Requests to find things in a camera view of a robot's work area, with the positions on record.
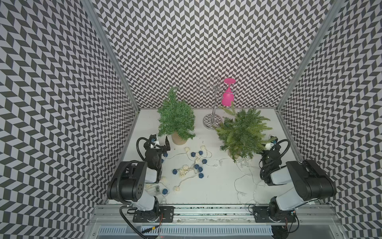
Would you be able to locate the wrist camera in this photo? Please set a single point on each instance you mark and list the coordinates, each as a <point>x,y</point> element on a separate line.
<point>153,141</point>
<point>273,141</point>

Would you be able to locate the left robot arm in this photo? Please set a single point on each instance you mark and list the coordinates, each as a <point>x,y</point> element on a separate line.
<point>127,184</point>

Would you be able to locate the light green christmas tree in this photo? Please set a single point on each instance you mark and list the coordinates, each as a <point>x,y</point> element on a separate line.
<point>243,133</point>

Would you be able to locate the blue and white ball garland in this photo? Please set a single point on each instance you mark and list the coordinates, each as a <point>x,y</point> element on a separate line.
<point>199,161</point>

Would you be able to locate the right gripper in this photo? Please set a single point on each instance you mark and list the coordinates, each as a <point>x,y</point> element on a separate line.
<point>277,147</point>

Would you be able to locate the chrome wire glass rack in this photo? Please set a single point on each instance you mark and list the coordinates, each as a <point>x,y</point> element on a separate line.
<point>209,93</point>

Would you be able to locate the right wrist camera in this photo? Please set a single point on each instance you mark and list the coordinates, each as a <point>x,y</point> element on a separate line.
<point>273,141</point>

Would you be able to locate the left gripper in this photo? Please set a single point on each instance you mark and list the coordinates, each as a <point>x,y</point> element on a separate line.
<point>163,148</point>

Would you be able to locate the pink plastic wine glass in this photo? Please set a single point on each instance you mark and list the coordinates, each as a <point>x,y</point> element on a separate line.
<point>228,96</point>

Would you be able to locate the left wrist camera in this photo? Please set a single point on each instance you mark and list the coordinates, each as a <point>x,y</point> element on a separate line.
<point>153,141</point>

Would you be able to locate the dark green small christmas tree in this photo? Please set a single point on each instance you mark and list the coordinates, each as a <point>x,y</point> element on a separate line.
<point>177,119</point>

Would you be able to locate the garland battery box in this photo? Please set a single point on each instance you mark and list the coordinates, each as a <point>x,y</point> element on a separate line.
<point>153,189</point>

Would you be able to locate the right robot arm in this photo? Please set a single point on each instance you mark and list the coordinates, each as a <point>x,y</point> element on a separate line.
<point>310,183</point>

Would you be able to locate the clear bulb string light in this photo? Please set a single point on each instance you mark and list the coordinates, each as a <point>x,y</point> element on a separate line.
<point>239,183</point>

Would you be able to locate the metal front rail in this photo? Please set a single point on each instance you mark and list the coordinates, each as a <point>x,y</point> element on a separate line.
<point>215,214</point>

